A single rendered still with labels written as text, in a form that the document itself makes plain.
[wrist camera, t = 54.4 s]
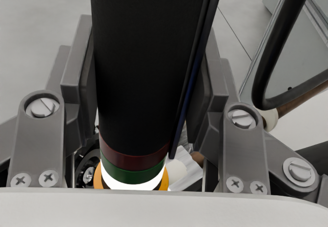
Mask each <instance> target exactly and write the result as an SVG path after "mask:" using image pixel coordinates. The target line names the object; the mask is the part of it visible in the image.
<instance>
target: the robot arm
mask: <svg viewBox="0 0 328 227"><path fill-rule="evenodd" d="M97 107H98V102H97V88H96V73H95V58H94V44H93V29H92V15H87V14H81V15H80V18H79V21H78V25H77V28H76V32H75V35H74V38H73V41H72V45H71V46H70V45H60V46H59V47H58V50H57V52H56V55H55V58H54V61H53V64H52V67H51V70H50V73H49V76H48V79H47V82H46V85H45V88H44V90H37V91H34V92H32V93H29V94H28V95H27V96H25V97H24V98H23V99H22V100H21V102H20V105H19V109H18V114H17V115H16V116H14V117H12V118H10V119H8V120H6V121H4V122H2V123H0V227H328V175H326V174H323V175H322V176H321V175H319V174H318V173H317V171H316V169H315V168H314V167H313V165H312V164H311V163H310V162H309V161H307V160H306V159H305V158H303V157H302V156H300V155H299V154H298V153H296V152H295V151H293V150H292V149H291V148H289V147H288V146H286V145H285V144H284V143H282V142H281V141H279V140H278V139H276V138H275V137H274V136H272V135H271V134H269V133H268V132H267V131H265V130H264V126H263V119H262V116H261V114H260V113H259V111H258V110H257V109H255V108H254V107H253V106H251V105H249V104H247V103H243V102H240V100H239V97H238V93H237V89H236V85H235V81H234V78H233V74H232V70H231V67H230V63H229V60H228V59H227V58H220V54H219V50H218V46H217V42H216V37H215V33H214V29H213V26H212V28H211V31H210V34H209V38H208V41H207V45H206V48H205V53H204V56H203V60H202V63H201V66H200V69H199V73H198V76H197V80H196V83H195V87H194V90H193V94H192V97H191V101H190V104H189V108H188V111H187V115H186V118H185V120H186V130H187V140H188V143H189V144H192V147H193V151H198V152H199V153H200V154H201V155H203V156H204V167H203V184H202V192H193V191H163V190H129V189H92V188H74V152H75V151H77V150H78V149H80V148H81V147H82V146H86V143H87V139H92V137H93V131H94V125H95V119H96V113H97Z"/></svg>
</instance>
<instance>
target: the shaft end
mask: <svg viewBox="0 0 328 227"><path fill-rule="evenodd" d="M94 173H95V169H94V167H90V168H88V169H87V170H86V172H85V174H84V176H83V182H84V183H85V184H87V183H89V182H90V181H91V180H92V178H93V176H94Z"/></svg>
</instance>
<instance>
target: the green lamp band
mask: <svg viewBox="0 0 328 227"><path fill-rule="evenodd" d="M167 154H168V152H167ZM167 154H166V156H165V157H164V158H163V160H162V161H161V162H160V163H159V164H157V165H156V166H154V167H153V168H150V169H148V170H144V171H126V170H122V169H120V168H117V167H116V166H114V165H112V164H111V163H110V162H109V161H108V160H107V159H106V158H105V157H104V155H103V153H102V151H101V148H100V155H101V163H102V165H103V167H104V169H105V171H106V172H107V173H108V174H109V175H110V176H111V177H112V178H114V179H116V180H117V181H120V182H123V183H126V184H141V183H145V182H147V181H150V180H152V179H153V178H155V177H156V176H157V175H158V174H159V173H160V172H161V171H162V169H163V167H164V165H165V162H166V158H167Z"/></svg>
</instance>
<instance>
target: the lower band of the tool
mask: <svg viewBox="0 0 328 227"><path fill-rule="evenodd" d="M101 174H102V169H101V162H100V163H99V164H98V166H97V168H96V170H95V174H94V188H95V189H104V188H103V186H102V181H101ZM168 182H169V179H168V172H167V169H166V167H165V166H164V171H163V175H162V183H161V186H160V188H159V190H163V191H167V189H168Z"/></svg>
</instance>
